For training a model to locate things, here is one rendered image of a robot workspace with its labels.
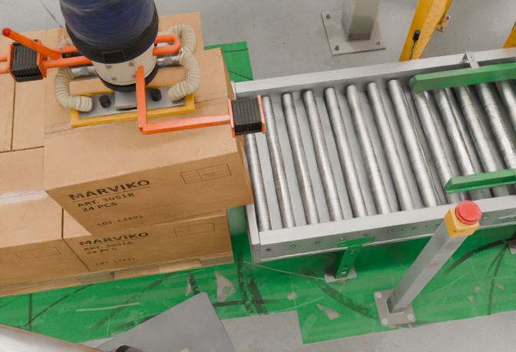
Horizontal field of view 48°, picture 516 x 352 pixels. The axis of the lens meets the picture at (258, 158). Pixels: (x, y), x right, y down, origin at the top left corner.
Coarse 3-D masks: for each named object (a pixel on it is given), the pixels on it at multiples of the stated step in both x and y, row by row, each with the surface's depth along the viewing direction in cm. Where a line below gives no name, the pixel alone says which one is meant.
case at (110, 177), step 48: (48, 96) 192; (48, 144) 183; (96, 144) 181; (144, 144) 179; (192, 144) 177; (240, 144) 195; (48, 192) 178; (96, 192) 183; (144, 192) 188; (192, 192) 193; (240, 192) 199
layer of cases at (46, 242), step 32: (32, 32) 256; (64, 32) 256; (0, 64) 248; (0, 96) 240; (32, 96) 240; (0, 128) 233; (32, 128) 233; (0, 160) 226; (32, 160) 226; (0, 192) 220; (32, 192) 219; (0, 224) 213; (32, 224) 213; (64, 224) 213; (160, 224) 213; (192, 224) 218; (224, 224) 222; (0, 256) 216; (32, 256) 221; (64, 256) 225; (96, 256) 230; (128, 256) 236; (160, 256) 241; (192, 256) 247
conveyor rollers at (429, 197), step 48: (288, 96) 239; (336, 96) 240; (480, 96) 241; (336, 144) 231; (384, 144) 229; (432, 144) 228; (480, 144) 228; (288, 192) 219; (336, 192) 219; (384, 192) 218; (432, 192) 218; (480, 192) 218
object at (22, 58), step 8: (40, 40) 155; (8, 48) 153; (16, 48) 155; (24, 48) 155; (8, 56) 152; (16, 56) 154; (24, 56) 154; (32, 56) 154; (40, 56) 153; (8, 64) 151; (16, 64) 152; (24, 64) 152; (32, 64) 152; (40, 64) 152; (16, 72) 151; (24, 72) 152; (32, 72) 152; (40, 72) 154; (16, 80) 154; (24, 80) 154; (32, 80) 155
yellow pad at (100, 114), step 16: (96, 96) 162; (112, 96) 162; (160, 96) 161; (192, 96) 163; (80, 112) 160; (96, 112) 160; (112, 112) 160; (128, 112) 160; (160, 112) 160; (176, 112) 161; (192, 112) 162
